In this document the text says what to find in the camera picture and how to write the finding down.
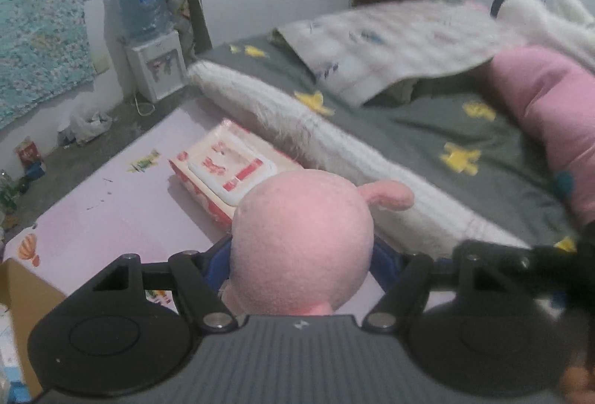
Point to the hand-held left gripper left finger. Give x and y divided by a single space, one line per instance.
216 262

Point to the white water dispenser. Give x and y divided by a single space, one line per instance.
153 69

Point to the pink body pillow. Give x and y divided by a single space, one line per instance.
558 116

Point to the checkered printed cloth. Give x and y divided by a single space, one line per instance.
395 46

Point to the white wall socket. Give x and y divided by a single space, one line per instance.
102 66

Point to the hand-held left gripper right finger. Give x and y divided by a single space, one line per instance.
386 264

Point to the clear plastic bag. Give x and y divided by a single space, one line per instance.
88 123

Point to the white fuzzy blanket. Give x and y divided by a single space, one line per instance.
334 139

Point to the white plush toy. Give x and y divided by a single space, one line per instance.
534 18

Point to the brown cardboard box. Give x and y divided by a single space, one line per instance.
32 292

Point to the patterned framed board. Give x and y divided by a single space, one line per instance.
195 13

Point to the red can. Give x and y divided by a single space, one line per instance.
28 151

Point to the pink plush toy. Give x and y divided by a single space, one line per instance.
302 241

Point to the red and white wipes pack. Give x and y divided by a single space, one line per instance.
218 162

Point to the teal floral wall cloth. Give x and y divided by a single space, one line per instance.
42 13

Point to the grey blanket yellow prints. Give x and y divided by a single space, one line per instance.
418 130

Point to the blue water bottle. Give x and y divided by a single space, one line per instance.
142 4

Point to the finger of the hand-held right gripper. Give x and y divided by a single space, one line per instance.
558 267

